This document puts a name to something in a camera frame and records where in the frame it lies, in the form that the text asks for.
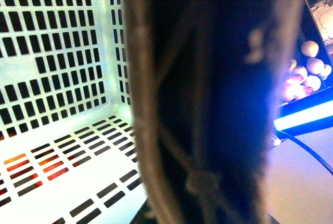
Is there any light teal plastic basket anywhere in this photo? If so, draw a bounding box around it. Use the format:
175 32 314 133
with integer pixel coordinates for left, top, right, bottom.
1 0 146 223

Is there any brown basket handle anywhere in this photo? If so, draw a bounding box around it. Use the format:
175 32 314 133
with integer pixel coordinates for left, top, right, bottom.
124 0 303 223

